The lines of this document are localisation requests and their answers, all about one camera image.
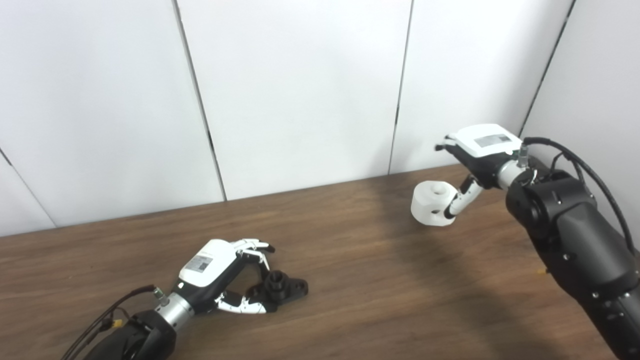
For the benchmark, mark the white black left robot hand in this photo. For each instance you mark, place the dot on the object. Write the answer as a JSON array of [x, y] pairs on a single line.
[[207, 267]]

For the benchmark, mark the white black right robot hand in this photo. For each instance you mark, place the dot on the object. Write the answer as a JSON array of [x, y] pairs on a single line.
[[482, 150]]

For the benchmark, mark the round white cylinder piece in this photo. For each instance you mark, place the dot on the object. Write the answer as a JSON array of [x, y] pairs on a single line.
[[427, 202]]

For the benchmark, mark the black flanged holder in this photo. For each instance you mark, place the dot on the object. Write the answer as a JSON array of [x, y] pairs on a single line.
[[287, 287]]

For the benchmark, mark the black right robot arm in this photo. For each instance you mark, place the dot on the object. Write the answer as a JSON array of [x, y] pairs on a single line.
[[580, 240]]

